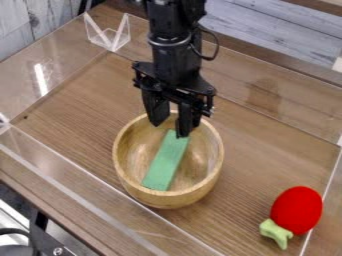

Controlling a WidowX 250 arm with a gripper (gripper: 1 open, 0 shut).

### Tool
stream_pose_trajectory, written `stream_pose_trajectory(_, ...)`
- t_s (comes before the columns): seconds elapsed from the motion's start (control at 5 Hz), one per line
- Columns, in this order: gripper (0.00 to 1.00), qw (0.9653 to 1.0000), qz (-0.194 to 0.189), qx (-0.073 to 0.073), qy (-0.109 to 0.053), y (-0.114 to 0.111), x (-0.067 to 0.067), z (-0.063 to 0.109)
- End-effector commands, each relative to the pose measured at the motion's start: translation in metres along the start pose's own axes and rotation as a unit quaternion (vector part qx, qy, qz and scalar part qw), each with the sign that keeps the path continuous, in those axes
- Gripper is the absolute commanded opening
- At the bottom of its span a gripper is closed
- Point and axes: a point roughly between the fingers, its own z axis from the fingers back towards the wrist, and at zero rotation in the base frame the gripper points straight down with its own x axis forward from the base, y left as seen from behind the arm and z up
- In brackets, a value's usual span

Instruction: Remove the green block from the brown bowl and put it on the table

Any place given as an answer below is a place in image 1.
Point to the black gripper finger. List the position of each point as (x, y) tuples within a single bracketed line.
[(156, 107), (184, 120)]

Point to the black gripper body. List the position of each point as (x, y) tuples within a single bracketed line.
[(172, 74)]

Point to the green rectangular block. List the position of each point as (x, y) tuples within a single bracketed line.
[(166, 162)]

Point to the brown wooden bowl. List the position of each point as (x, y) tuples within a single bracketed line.
[(135, 147)]

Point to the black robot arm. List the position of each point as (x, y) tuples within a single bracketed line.
[(174, 25)]

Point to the clear acrylic fence panel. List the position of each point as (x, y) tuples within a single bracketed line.
[(79, 168)]

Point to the red plush radish toy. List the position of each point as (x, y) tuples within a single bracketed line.
[(294, 215)]

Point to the clear acrylic corner bracket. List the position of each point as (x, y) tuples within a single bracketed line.
[(108, 38)]

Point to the black metal table frame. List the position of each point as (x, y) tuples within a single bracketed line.
[(42, 243)]

